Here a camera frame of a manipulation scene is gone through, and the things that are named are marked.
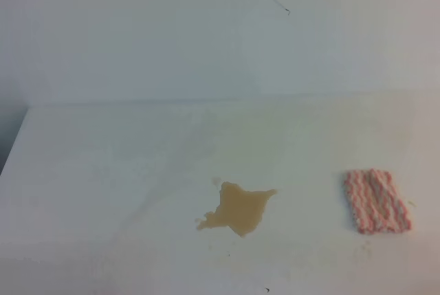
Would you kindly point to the brown coffee stain puddle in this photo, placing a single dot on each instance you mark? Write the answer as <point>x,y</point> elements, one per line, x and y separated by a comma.
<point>240,210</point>

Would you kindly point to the pink white striped rag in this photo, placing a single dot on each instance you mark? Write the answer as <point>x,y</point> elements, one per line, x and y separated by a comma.
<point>375,203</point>

